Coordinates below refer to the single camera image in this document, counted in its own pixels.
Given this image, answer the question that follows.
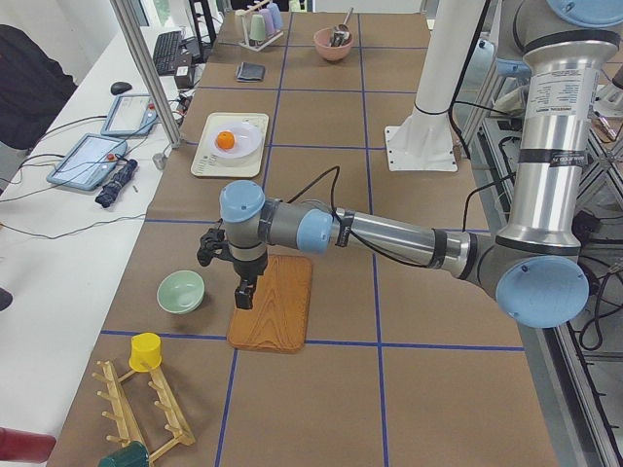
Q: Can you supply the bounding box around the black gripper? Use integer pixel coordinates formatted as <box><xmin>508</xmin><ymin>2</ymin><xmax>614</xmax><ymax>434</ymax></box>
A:
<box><xmin>233</xmin><ymin>255</ymin><xmax>267</xmax><ymax>310</ymax></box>

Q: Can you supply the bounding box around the white round plate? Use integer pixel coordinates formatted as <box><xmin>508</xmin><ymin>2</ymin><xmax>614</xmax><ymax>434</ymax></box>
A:
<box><xmin>207</xmin><ymin>122</ymin><xmax>263</xmax><ymax>160</ymax></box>

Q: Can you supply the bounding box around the orange mandarin fruit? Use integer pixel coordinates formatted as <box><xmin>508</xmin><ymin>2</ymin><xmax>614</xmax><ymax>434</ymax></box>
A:
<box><xmin>215</xmin><ymin>130</ymin><xmax>236</xmax><ymax>151</ymax></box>

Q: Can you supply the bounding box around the cream bear print tray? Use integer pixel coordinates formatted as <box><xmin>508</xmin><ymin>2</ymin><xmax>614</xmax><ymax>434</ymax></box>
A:
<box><xmin>191</xmin><ymin>112</ymin><xmax>269</xmax><ymax>178</ymax></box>

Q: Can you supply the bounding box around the brown wooden cutting board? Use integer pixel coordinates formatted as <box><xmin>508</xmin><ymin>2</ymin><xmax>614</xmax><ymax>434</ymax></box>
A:
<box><xmin>227</xmin><ymin>255</ymin><xmax>312</xmax><ymax>353</ymax></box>

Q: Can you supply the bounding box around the light green bowl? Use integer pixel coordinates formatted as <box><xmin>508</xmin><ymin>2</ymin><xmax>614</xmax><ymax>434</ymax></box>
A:
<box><xmin>157</xmin><ymin>270</ymin><xmax>205</xmax><ymax>314</ymax></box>

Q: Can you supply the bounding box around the yellow cup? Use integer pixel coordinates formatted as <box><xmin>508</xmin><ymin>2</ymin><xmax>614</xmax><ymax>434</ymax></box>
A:
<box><xmin>128</xmin><ymin>332</ymin><xmax>163</xmax><ymax>373</ymax></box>

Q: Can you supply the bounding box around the small metal clamp foot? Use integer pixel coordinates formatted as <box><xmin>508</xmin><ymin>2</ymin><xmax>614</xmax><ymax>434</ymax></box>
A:
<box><xmin>152</xmin><ymin>153</ymin><xmax>166</xmax><ymax>170</ymax></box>

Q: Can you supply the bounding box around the navy folded umbrella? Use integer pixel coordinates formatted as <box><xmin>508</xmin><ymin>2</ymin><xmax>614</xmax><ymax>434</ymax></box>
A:
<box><xmin>95</xmin><ymin>160</ymin><xmax>138</xmax><ymax>208</ymax></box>

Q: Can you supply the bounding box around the wooden mug rack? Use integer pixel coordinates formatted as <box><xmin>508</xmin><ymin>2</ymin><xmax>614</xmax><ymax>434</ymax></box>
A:
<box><xmin>92</xmin><ymin>360</ymin><xmax>197</xmax><ymax>466</ymax></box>

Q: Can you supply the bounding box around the dark green cup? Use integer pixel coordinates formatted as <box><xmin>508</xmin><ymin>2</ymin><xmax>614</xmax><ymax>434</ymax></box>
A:
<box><xmin>97</xmin><ymin>441</ymin><xmax>150</xmax><ymax>467</ymax></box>

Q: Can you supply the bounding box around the near teach pendant tablet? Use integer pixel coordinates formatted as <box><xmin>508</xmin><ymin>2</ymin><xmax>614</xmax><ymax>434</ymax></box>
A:
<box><xmin>47</xmin><ymin>133</ymin><xmax>128</xmax><ymax>192</ymax></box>

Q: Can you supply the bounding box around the teach pendant tablet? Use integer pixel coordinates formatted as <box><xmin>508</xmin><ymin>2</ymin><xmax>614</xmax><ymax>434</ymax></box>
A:
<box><xmin>100</xmin><ymin>94</ymin><xmax>158</xmax><ymax>137</ymax></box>
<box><xmin>47</xmin><ymin>133</ymin><xmax>128</xmax><ymax>192</ymax></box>

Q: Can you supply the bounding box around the far teach pendant tablet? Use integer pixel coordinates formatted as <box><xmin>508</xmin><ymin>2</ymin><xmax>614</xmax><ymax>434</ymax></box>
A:
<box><xmin>100</xmin><ymin>94</ymin><xmax>158</xmax><ymax>137</ymax></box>

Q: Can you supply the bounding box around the grey folded cloth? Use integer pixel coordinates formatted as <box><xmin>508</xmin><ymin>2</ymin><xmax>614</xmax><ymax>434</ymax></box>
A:
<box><xmin>236</xmin><ymin>62</ymin><xmax>266</xmax><ymax>83</ymax></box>

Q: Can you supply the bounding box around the small black box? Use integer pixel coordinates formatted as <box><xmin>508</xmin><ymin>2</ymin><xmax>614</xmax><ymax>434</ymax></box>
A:
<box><xmin>174</xmin><ymin>64</ymin><xmax>195</xmax><ymax>90</ymax></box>

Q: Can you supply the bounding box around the black computer mouse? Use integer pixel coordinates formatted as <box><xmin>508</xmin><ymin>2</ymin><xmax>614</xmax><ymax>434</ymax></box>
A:
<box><xmin>110</xmin><ymin>81</ymin><xmax>132</xmax><ymax>95</ymax></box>

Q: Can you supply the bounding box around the white cup rack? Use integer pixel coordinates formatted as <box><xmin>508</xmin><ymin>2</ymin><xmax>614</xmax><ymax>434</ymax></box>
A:
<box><xmin>235</xmin><ymin>0</ymin><xmax>284</xmax><ymax>52</ymax></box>

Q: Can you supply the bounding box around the black keyboard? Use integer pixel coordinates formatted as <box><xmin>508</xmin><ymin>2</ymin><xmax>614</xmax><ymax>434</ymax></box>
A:
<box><xmin>152</xmin><ymin>30</ymin><xmax>182</xmax><ymax>76</ymax></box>

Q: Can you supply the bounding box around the light green hanging cup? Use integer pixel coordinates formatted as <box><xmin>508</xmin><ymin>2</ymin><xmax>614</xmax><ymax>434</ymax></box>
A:
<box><xmin>249</xmin><ymin>14</ymin><xmax>267</xmax><ymax>43</ymax></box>

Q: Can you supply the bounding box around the pink bowl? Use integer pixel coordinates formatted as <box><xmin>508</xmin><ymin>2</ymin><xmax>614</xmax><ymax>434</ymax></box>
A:
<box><xmin>313</xmin><ymin>28</ymin><xmax>354</xmax><ymax>62</ymax></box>

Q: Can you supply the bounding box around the red cup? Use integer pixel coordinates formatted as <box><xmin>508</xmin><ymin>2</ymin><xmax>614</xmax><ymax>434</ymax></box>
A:
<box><xmin>1</xmin><ymin>427</ymin><xmax>56</xmax><ymax>464</ymax></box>

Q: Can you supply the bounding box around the metal scoop in bowl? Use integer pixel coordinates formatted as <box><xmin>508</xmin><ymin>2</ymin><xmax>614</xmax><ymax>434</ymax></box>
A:
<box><xmin>329</xmin><ymin>8</ymin><xmax>353</xmax><ymax>48</ymax></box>

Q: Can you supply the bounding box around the lilac hanging cup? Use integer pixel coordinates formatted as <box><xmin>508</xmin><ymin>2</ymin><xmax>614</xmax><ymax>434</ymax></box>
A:
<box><xmin>264</xmin><ymin>3</ymin><xmax>283</xmax><ymax>34</ymax></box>

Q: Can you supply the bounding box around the person in black sweater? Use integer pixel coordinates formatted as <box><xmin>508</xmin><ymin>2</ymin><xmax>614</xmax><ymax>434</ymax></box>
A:
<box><xmin>1</xmin><ymin>24</ymin><xmax>77</xmax><ymax>150</ymax></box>

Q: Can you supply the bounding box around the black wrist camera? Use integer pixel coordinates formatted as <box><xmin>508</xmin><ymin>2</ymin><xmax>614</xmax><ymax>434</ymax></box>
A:
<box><xmin>197</xmin><ymin>228</ymin><xmax>232</xmax><ymax>267</ymax></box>

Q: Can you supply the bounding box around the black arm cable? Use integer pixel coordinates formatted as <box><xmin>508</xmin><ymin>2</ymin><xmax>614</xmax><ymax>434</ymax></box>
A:
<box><xmin>286</xmin><ymin>164</ymin><xmax>439</xmax><ymax>269</ymax></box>

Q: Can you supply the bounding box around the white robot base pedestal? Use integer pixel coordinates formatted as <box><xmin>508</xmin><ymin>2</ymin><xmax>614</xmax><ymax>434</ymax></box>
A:
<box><xmin>385</xmin><ymin>0</ymin><xmax>491</xmax><ymax>172</ymax></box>

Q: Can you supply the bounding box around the aluminium frame post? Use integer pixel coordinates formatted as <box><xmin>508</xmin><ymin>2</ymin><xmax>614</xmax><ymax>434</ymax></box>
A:
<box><xmin>110</xmin><ymin>0</ymin><xmax>181</xmax><ymax>149</ymax></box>

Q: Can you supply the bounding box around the aluminium side frame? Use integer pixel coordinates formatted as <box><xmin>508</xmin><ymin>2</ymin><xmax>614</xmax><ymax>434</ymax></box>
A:
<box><xmin>471</xmin><ymin>39</ymin><xmax>622</xmax><ymax>466</ymax></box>

